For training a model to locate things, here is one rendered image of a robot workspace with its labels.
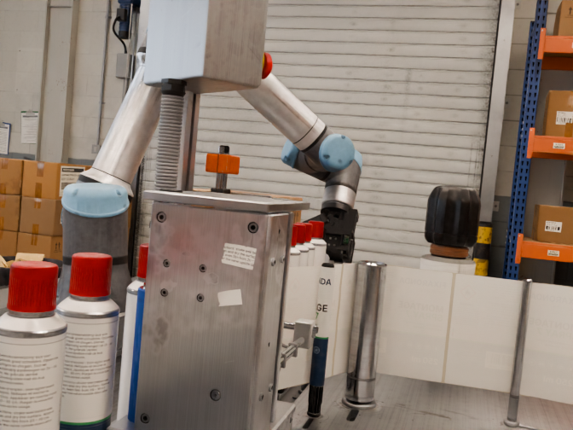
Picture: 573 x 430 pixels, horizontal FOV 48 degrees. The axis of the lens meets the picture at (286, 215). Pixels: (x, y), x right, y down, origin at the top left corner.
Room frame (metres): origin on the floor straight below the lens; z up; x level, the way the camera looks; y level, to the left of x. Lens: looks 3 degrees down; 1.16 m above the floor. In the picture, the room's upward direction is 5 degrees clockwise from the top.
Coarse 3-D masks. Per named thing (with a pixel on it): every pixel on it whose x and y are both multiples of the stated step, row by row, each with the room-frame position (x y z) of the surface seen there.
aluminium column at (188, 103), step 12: (192, 96) 0.99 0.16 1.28; (192, 120) 1.00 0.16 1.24; (180, 132) 0.98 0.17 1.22; (192, 132) 1.00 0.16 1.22; (192, 144) 1.00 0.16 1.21; (180, 156) 0.98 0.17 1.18; (192, 156) 1.01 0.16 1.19; (180, 168) 0.98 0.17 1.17; (192, 168) 1.01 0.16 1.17; (180, 180) 0.98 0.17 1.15; (192, 180) 1.01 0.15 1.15; (180, 204) 0.98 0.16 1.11
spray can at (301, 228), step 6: (300, 228) 1.16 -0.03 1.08; (300, 234) 1.16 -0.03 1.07; (300, 240) 1.16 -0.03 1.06; (300, 246) 1.16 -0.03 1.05; (300, 252) 1.15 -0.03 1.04; (306, 252) 1.16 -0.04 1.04; (300, 258) 1.15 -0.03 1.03; (306, 258) 1.16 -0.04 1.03; (300, 264) 1.15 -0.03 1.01; (306, 264) 1.16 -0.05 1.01
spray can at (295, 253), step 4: (292, 228) 1.10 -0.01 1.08; (296, 228) 1.10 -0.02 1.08; (292, 232) 1.10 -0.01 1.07; (296, 232) 1.11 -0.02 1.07; (292, 236) 1.10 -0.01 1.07; (296, 236) 1.11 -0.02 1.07; (292, 240) 1.10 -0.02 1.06; (296, 240) 1.11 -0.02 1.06; (292, 244) 1.10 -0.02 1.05; (296, 244) 1.11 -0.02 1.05; (292, 248) 1.10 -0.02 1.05; (296, 248) 1.11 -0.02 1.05; (292, 252) 1.09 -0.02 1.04; (296, 252) 1.10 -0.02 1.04; (292, 256) 1.09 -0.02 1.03; (296, 256) 1.10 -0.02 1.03; (292, 260) 1.09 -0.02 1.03; (296, 260) 1.10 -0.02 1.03; (292, 264) 1.09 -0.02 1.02; (296, 264) 1.10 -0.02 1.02
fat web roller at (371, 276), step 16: (368, 272) 0.80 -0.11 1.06; (384, 272) 0.81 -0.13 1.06; (368, 288) 0.80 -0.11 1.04; (384, 288) 0.81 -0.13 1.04; (368, 304) 0.80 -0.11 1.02; (352, 320) 0.82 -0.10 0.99; (368, 320) 0.80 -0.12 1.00; (352, 336) 0.81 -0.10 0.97; (368, 336) 0.80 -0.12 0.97; (352, 352) 0.81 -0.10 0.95; (368, 352) 0.80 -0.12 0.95; (352, 368) 0.81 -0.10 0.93; (368, 368) 0.80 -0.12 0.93; (352, 384) 0.81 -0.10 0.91; (368, 384) 0.80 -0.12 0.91; (352, 400) 0.81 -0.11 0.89; (368, 400) 0.81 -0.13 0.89
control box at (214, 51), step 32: (160, 0) 0.93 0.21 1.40; (192, 0) 0.86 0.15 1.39; (224, 0) 0.84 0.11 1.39; (256, 0) 0.87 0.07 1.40; (160, 32) 0.92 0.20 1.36; (192, 32) 0.85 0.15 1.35; (224, 32) 0.85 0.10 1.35; (256, 32) 0.88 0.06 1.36; (160, 64) 0.92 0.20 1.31; (192, 64) 0.85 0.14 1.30; (224, 64) 0.85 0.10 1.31; (256, 64) 0.88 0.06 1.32
